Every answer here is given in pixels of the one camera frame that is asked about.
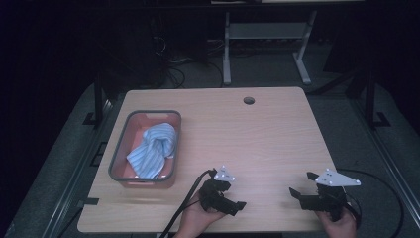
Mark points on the person's left hand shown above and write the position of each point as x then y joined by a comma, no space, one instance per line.
193,219

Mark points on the aluminium floor rail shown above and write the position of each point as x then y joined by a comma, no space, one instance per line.
393,165
77,165

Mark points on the black metal stand post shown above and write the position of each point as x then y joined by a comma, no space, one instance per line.
98,99
370,99

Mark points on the white metal table frame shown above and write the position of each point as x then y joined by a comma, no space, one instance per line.
267,30

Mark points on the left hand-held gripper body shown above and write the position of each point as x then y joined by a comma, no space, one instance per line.
214,198

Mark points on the person's right hand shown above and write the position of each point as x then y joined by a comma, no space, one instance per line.
340,229

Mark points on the blue striped cloth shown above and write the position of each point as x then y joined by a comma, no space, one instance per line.
152,152

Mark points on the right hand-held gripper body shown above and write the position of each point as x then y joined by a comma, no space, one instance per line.
325,201

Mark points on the pink basket with grey rim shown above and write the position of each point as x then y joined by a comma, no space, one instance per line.
133,129

